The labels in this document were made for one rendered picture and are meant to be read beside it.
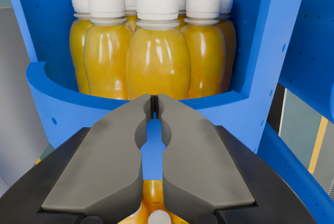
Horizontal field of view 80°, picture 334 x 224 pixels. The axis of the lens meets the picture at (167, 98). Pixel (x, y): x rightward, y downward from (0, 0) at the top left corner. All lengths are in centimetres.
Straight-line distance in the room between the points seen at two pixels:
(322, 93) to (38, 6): 50
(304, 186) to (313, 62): 80
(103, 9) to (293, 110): 180
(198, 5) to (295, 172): 113
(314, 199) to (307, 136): 105
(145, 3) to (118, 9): 5
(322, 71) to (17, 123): 60
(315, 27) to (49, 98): 52
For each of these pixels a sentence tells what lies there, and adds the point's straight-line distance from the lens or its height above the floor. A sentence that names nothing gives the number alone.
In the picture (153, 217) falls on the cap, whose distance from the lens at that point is 39.
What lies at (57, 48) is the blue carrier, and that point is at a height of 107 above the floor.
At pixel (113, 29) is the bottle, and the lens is 23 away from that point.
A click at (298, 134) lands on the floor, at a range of 211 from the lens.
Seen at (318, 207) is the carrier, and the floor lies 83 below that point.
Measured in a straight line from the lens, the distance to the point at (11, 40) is 52.
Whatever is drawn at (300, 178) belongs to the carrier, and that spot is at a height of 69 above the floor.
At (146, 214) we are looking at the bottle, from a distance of 45.
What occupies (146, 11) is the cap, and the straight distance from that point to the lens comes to 19.
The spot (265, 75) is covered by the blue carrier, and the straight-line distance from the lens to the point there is 17.
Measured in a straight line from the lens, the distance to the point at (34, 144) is 52.
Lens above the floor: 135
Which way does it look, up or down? 62 degrees down
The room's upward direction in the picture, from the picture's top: 175 degrees clockwise
